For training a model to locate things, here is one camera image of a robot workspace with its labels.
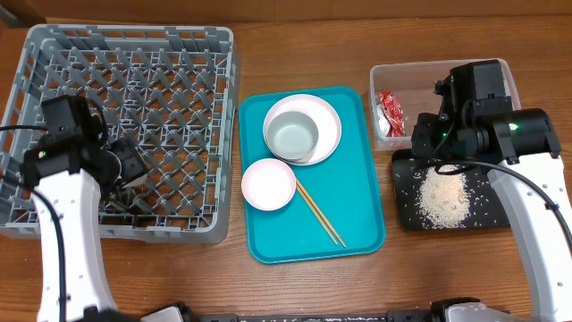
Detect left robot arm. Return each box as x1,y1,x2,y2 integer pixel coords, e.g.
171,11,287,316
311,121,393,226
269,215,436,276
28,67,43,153
21,138,148,321

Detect wooden chopstick upper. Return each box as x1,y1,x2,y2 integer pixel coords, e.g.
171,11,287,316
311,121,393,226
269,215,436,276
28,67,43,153
296,180,347,248

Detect wooden chopstick lower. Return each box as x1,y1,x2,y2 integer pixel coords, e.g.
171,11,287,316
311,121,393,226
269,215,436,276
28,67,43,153
296,181,339,245

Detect grey dishwasher rack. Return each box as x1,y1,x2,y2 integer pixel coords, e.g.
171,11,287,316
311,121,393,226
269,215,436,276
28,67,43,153
1,24,240,244

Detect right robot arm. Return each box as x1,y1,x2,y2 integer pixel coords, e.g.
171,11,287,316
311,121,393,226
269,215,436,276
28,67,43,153
411,108,571,321

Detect clear plastic bin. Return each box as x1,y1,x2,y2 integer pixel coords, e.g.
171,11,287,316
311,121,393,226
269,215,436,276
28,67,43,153
368,57,522,151

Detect grey-green bowl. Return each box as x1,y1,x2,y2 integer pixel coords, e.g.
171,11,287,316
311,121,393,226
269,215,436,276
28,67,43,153
264,111,319,161

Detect pile of white rice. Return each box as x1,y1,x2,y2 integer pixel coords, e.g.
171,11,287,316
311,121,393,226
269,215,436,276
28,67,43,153
400,164,495,230

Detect red snack wrapper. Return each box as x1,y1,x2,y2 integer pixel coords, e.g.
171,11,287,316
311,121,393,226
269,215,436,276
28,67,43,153
377,90,405,137

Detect teal plastic tray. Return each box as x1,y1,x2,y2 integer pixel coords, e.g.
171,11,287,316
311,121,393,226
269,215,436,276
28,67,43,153
245,87,386,264

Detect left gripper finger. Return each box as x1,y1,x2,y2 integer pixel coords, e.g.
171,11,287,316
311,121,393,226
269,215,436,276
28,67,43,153
105,188,153,215
110,138,148,183

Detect pink-white small bowl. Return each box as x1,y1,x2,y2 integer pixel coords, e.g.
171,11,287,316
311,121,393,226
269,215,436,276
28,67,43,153
241,158,296,211

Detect white round plate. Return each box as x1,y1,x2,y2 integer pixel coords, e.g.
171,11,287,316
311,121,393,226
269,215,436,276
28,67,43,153
263,94,341,165

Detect wooden chopstick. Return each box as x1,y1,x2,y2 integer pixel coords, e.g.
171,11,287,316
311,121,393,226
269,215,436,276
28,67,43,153
296,180,347,248
296,181,339,245

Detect white tissue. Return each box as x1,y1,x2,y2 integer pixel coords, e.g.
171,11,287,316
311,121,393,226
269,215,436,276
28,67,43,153
376,104,391,137

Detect black rectangular tray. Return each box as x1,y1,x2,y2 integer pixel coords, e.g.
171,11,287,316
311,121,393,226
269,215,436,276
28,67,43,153
391,147,513,232

